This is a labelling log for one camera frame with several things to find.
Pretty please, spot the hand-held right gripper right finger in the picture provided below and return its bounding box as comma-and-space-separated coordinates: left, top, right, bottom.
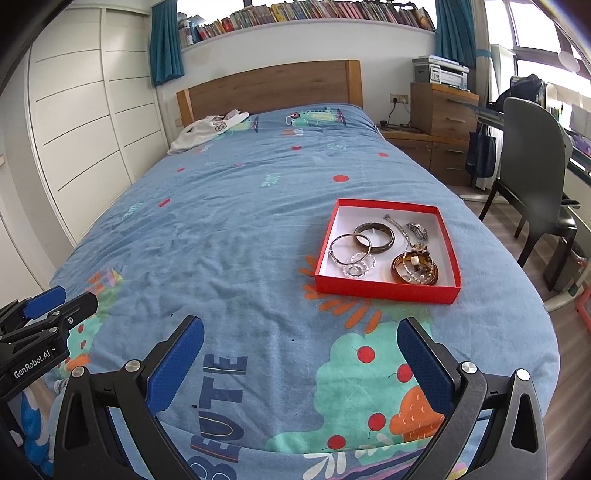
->
396, 316, 549, 480

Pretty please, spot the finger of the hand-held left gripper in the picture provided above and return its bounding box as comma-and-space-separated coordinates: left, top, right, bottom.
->
0, 292, 100, 345
0, 285, 67, 333

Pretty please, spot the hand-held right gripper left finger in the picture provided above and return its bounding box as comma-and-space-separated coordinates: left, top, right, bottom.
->
54, 315, 206, 480

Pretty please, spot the dark tortoiseshell bangle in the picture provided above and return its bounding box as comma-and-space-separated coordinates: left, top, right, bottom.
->
353, 223, 396, 255

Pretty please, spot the silver chain bracelet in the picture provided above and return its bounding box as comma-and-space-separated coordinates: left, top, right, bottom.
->
383, 213, 413, 247

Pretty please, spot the thin silver hoop bangle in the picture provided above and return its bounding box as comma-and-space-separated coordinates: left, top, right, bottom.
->
329, 234, 373, 265

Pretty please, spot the red jewelry box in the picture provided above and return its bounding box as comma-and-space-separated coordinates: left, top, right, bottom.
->
315, 198, 462, 305

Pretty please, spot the person's left hand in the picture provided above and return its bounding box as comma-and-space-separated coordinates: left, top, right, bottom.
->
21, 394, 54, 477

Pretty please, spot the amber bangle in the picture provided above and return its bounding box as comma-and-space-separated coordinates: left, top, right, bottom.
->
390, 251, 441, 286

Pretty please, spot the blue printed blanket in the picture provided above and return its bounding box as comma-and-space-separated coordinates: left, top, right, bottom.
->
48, 104, 555, 480

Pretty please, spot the white wardrobe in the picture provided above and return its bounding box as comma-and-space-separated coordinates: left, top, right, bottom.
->
0, 7, 168, 289

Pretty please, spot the low wooden cabinet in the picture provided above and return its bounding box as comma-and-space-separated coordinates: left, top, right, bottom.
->
379, 127, 472, 186

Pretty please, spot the white garment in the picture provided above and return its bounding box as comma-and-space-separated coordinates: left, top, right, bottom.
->
167, 111, 250, 156

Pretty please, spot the navy tote bag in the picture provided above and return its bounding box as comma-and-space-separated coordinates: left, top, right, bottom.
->
465, 124, 498, 179

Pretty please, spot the grey chair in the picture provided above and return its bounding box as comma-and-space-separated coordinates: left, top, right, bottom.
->
478, 97, 581, 291

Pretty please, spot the wooden drawer chest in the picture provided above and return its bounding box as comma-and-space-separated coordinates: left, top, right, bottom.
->
410, 82, 480, 142

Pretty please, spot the desk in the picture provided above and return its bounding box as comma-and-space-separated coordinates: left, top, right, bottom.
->
462, 102, 591, 186

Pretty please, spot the teal curtain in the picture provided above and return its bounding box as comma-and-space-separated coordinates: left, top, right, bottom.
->
435, 0, 476, 59
150, 0, 186, 86

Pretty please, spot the black backpack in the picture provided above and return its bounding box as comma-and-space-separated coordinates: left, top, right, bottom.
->
496, 74, 546, 112

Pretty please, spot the white printer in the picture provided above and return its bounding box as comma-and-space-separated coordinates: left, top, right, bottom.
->
412, 55, 470, 89

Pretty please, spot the wooden bed headboard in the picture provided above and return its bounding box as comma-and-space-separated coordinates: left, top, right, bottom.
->
175, 60, 363, 128

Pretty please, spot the window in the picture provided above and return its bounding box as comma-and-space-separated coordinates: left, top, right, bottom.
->
488, 0, 591, 139

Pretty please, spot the row of books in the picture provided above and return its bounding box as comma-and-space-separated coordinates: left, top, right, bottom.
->
178, 0, 437, 48

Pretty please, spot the red metal frame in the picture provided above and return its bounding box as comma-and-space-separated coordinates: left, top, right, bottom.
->
573, 284, 591, 325

